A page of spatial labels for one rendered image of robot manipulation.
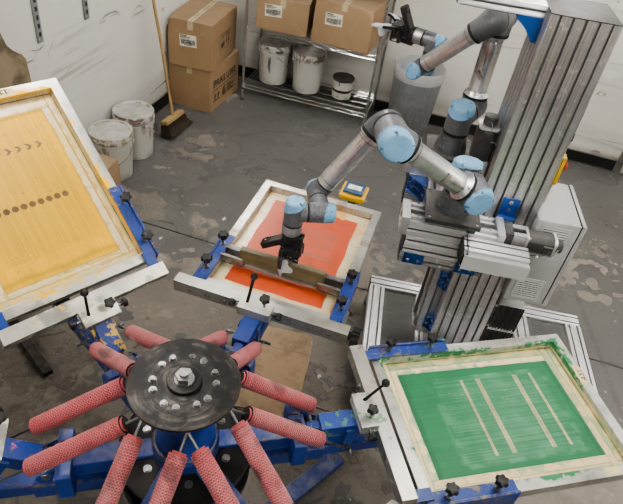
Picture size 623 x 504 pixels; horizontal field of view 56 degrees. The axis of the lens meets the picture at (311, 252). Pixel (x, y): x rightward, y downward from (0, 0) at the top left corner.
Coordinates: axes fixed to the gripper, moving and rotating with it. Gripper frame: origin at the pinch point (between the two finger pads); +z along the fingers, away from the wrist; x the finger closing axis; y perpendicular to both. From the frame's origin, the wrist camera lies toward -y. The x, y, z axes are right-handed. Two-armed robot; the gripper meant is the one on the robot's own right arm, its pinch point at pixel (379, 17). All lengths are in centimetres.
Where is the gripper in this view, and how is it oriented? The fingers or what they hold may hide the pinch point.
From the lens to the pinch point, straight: 306.4
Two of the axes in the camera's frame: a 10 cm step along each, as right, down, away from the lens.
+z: -8.1, -4.5, 3.7
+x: 5.8, -5.8, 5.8
